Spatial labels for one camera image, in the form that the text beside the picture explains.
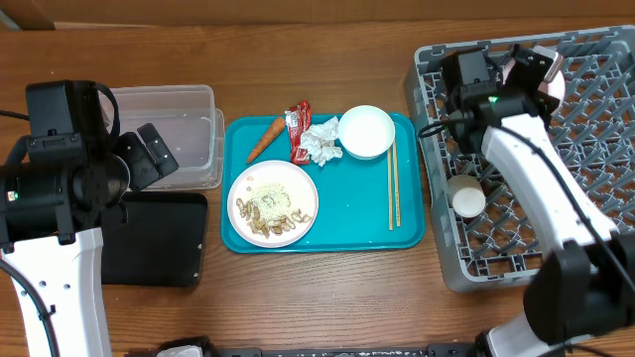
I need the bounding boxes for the pink and white bowl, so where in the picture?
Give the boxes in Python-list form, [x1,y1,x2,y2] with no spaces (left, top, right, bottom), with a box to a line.
[502,59,566,108]

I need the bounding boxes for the white cup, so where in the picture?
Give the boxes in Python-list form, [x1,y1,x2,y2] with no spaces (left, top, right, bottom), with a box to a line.
[447,175,486,218]

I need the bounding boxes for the white plate with food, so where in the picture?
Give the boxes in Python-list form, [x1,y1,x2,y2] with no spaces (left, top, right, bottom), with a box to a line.
[227,160,319,249]

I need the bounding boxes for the orange carrot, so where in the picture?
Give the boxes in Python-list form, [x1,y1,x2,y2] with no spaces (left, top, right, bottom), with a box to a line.
[246,117,286,164]

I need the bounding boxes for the red snack wrapper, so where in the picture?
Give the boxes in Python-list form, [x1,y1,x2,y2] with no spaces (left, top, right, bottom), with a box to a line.
[285,101,312,166]

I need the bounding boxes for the white tissue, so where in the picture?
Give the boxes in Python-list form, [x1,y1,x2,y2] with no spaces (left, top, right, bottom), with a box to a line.
[299,116,343,167]

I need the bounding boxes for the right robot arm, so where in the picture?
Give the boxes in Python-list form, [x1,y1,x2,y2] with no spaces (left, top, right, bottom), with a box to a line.
[441,45,634,356]

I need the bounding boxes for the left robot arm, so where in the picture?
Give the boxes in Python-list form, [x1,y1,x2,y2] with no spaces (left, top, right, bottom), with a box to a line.
[1,80,179,356]

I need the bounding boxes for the grey dishwasher rack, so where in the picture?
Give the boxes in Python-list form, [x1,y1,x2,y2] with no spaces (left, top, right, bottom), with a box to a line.
[419,25,634,293]

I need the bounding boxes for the clear plastic storage bin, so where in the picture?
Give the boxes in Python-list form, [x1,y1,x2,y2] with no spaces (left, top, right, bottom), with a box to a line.
[112,84,225,191]

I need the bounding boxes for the black plastic tray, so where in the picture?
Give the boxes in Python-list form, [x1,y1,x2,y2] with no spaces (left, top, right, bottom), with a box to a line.
[101,191,207,288]

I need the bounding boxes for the brown peanut shells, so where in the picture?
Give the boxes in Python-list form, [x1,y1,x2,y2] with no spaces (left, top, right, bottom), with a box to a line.
[235,197,313,238]

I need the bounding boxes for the pile of white rice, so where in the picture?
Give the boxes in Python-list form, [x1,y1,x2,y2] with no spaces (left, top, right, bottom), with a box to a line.
[250,182,293,222]

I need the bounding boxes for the teal plastic serving tray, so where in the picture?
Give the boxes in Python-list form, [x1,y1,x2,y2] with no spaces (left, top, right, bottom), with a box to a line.
[221,113,426,254]

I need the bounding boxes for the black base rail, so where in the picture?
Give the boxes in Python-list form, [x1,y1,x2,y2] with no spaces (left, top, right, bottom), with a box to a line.
[123,336,497,357]

